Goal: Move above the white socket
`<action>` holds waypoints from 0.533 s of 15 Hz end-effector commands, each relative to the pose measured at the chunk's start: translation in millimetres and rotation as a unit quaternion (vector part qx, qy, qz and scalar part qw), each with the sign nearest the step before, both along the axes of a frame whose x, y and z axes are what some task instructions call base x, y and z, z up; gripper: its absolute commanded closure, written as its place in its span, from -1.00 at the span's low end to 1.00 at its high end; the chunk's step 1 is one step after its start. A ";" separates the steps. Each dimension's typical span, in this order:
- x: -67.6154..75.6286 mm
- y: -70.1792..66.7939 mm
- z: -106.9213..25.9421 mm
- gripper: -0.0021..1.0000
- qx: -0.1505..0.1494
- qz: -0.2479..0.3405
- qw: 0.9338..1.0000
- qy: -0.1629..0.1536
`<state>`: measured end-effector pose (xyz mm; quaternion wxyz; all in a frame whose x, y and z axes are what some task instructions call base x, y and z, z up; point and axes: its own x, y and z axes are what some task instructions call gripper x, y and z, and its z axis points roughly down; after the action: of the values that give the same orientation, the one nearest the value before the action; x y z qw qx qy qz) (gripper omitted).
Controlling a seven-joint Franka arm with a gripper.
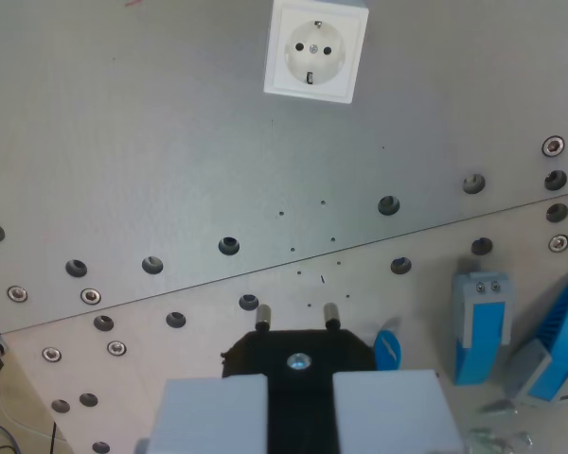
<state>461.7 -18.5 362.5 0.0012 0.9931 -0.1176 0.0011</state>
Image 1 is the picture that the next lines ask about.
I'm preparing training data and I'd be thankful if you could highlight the white wall socket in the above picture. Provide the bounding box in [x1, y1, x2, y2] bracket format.
[263, 0, 370, 106]

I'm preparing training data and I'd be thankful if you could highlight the black two-pin power plug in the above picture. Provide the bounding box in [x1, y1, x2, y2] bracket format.
[221, 304, 378, 454]

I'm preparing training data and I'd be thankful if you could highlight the grey blue cable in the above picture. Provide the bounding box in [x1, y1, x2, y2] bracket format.
[0, 420, 21, 454]

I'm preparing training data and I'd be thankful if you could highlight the small blue round part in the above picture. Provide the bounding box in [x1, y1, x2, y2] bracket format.
[373, 329, 402, 373]

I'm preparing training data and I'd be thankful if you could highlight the grey and blue holder block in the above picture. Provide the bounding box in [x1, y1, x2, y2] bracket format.
[451, 271, 515, 386]

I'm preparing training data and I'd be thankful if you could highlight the blue ribbed part grey frame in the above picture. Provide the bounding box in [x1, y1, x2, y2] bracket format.
[504, 262, 568, 408]

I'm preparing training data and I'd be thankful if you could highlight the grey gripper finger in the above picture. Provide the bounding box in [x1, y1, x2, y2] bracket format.
[134, 376, 270, 454]
[331, 369, 465, 454]

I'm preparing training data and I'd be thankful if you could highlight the small loose metal screw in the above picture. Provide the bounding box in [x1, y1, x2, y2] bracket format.
[509, 428, 535, 449]
[477, 398, 520, 416]

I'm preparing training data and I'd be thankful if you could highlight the thin white cable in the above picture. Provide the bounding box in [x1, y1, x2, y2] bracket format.
[0, 377, 65, 444]

